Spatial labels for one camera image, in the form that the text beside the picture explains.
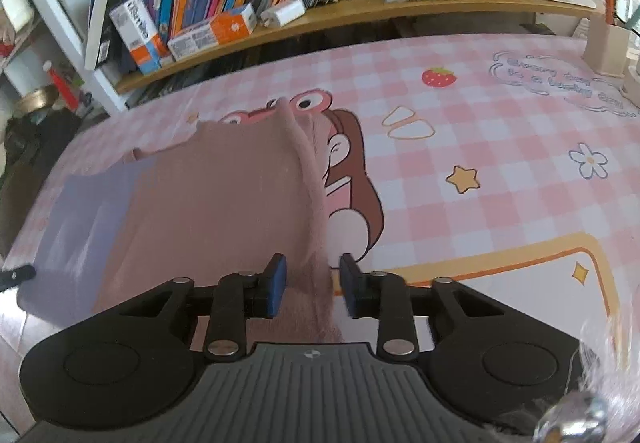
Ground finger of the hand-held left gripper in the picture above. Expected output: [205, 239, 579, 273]
[0, 264, 37, 291]

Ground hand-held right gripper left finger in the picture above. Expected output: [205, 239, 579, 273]
[117, 253, 288, 359]

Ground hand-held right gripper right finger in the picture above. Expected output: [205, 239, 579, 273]
[339, 253, 506, 361]

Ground pink and purple sweater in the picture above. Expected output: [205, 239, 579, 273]
[17, 98, 351, 344]

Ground gold metal bowl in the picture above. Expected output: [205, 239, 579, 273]
[14, 90, 61, 116]

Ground red bottle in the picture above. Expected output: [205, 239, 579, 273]
[42, 60, 81, 108]

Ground shiny silver ornament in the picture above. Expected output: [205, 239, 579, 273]
[537, 393, 608, 443]

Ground long orange and white box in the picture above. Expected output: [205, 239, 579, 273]
[166, 3, 258, 61]

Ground thick white-paged book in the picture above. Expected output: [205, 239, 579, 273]
[84, 0, 126, 71]

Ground upright orange and white box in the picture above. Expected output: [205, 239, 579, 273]
[109, 0, 163, 75]

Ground white charger plug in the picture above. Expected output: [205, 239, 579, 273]
[260, 0, 307, 28]

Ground wooden shelf board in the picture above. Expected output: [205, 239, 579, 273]
[115, 0, 608, 94]

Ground beige pen holder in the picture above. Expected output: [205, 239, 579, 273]
[584, 13, 632, 78]

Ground white shelf frame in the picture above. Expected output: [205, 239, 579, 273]
[0, 0, 128, 111]

